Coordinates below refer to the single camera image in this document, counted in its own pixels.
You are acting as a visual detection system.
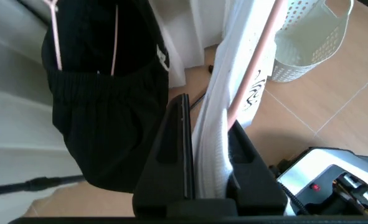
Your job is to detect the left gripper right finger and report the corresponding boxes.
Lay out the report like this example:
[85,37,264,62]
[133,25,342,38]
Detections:
[225,120,289,217]

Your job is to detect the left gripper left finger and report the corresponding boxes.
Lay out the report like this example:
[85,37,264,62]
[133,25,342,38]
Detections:
[132,93,197,218]

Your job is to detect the white garment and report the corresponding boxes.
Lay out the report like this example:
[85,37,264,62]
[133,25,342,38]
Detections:
[191,0,290,200]

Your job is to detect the black shorts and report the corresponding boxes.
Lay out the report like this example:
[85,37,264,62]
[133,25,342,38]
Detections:
[40,0,171,194]

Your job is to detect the pink clothes hanger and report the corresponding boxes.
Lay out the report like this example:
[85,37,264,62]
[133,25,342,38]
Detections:
[226,0,289,131]
[42,0,120,78]

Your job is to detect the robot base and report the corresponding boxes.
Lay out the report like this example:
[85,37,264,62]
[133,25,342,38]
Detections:
[268,146,368,217]

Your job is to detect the black clothes rack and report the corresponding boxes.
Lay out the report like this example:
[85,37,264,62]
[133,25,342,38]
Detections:
[0,0,215,199]

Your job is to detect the white laundry basket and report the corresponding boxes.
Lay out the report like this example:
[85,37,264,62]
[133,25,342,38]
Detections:
[268,0,355,83]

